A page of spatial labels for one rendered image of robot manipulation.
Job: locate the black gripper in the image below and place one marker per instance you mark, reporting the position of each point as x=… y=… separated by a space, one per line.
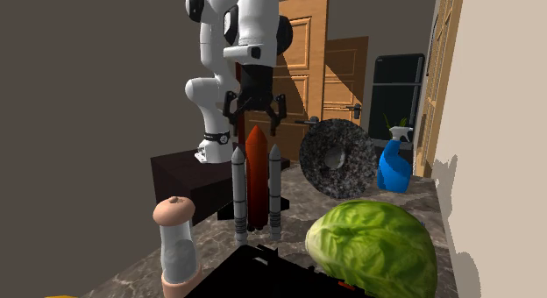
x=257 y=83

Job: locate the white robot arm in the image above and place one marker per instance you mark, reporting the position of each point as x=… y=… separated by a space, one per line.
x=213 y=53

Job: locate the orange and grey toy rocket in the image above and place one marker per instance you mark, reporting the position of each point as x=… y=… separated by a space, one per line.
x=256 y=177

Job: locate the light wooden panel door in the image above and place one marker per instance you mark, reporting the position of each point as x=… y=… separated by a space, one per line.
x=307 y=40

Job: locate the dark wooden panel door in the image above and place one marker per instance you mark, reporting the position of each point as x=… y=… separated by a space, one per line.
x=346 y=75

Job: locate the dark robot stand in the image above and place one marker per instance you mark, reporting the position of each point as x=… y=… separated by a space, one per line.
x=188 y=181

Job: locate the speckled grey stone disc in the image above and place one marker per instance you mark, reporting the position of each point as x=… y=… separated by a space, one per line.
x=354 y=169

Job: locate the green plant leaves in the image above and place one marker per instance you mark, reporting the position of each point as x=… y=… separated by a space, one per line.
x=386 y=121

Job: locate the black refrigerator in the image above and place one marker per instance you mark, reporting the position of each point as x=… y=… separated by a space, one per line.
x=395 y=92

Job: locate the blue spray bottle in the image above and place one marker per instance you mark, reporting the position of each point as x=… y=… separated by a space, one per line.
x=393 y=169

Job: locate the tan and clear pepper mill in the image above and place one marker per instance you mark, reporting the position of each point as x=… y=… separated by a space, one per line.
x=177 y=246

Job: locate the black angular box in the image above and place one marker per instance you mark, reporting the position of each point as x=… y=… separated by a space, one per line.
x=256 y=276

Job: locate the green lettuce head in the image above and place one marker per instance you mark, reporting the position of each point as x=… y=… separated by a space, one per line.
x=372 y=246

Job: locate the tall wooden door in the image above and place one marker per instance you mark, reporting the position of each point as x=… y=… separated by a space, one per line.
x=440 y=75

